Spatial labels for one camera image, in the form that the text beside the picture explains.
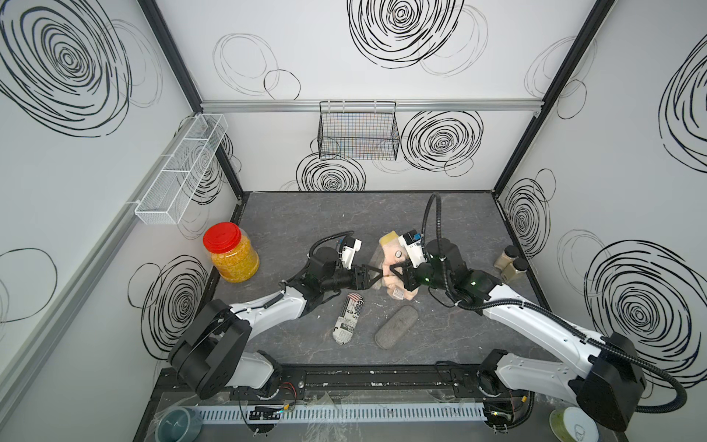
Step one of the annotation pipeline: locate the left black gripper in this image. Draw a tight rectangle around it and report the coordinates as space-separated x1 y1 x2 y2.
320 264 384 295

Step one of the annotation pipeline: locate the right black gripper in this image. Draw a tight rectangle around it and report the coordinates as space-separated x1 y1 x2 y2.
388 255 451 293

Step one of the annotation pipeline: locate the grey rectangular eyeglass case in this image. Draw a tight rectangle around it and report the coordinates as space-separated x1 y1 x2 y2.
369 244 385 277

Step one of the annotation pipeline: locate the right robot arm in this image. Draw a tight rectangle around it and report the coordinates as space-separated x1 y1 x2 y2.
390 231 688 432

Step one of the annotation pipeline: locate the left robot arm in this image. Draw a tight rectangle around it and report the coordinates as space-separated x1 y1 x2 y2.
168 247 383 400

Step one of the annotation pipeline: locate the grey oval eyeglass case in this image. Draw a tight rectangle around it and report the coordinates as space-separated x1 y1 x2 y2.
374 305 419 350

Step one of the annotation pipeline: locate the brown spice bottle far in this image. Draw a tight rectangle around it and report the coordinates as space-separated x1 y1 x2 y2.
493 245 520 271

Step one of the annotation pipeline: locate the brown spice bottle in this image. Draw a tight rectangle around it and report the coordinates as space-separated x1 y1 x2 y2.
501 258 530 283
493 245 520 271

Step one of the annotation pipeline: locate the brown spice bottle near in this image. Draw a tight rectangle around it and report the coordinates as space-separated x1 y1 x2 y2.
501 258 530 283

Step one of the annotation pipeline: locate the red lid yellow jar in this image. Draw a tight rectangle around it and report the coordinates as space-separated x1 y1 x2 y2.
203 222 260 283

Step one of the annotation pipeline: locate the white mesh shelf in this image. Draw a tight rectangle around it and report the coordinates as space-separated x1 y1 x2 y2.
134 113 228 226

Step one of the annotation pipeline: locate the green tape roll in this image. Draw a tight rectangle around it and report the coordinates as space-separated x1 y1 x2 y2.
549 407 599 442

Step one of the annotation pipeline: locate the teal tape roll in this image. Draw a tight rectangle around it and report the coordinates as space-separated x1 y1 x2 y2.
155 407 203 442

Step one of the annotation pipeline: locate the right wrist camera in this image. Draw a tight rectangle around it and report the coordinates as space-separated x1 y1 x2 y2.
399 229 426 268

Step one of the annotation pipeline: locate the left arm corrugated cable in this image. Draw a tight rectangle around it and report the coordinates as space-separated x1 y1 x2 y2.
306 230 355 261

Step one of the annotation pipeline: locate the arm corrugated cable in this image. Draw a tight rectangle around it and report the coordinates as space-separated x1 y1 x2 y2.
306 230 355 261
421 192 689 414

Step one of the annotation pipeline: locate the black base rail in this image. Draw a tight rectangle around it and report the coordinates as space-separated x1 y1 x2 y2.
154 363 576 400

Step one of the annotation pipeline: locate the black wire basket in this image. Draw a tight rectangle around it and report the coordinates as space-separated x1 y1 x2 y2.
317 101 401 161

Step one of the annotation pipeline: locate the white slotted cable duct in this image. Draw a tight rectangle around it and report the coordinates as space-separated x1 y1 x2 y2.
192 403 487 425

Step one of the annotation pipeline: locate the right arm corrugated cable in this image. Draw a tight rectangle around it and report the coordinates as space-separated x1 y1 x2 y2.
421 192 689 414

